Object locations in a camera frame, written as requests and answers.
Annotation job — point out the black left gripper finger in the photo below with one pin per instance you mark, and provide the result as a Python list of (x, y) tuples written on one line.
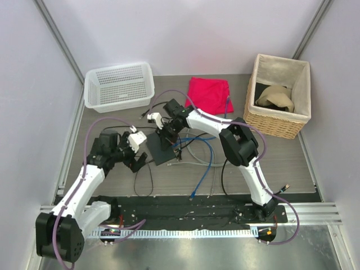
[(129, 164), (140, 162)]

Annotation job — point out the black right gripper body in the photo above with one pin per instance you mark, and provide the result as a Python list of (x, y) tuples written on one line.
[(170, 129)]

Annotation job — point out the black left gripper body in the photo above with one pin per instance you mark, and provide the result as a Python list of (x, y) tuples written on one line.
[(124, 152)]

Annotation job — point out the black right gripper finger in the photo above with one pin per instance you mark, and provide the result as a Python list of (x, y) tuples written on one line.
[(164, 143), (173, 138)]

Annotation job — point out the black network switch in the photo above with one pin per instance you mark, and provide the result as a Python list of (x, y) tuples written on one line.
[(158, 155)]

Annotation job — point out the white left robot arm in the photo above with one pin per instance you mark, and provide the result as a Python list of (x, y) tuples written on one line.
[(76, 191)]

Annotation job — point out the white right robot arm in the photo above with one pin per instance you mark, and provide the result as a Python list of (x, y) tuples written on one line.
[(238, 143)]

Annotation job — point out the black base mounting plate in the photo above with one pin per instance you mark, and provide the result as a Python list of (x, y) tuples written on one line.
[(179, 213)]

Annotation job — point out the red folded cloth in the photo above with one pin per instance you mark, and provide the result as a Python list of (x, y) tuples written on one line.
[(210, 95)]

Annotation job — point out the white perforated plastic basket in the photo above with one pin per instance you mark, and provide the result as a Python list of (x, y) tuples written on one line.
[(119, 87)]

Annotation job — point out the beige cloth in basket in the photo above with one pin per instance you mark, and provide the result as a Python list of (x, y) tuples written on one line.
[(276, 95)]

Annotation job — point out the wicker basket with liner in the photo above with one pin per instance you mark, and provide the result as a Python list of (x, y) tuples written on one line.
[(292, 74)]

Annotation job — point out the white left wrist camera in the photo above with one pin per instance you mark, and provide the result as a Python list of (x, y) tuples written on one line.
[(136, 138)]

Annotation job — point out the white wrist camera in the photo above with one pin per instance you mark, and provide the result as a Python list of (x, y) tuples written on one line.
[(136, 138), (155, 117)]

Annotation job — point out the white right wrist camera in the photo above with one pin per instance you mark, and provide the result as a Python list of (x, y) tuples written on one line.
[(155, 117)]

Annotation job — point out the aluminium front rail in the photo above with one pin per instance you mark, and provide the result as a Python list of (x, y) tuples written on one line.
[(303, 214)]

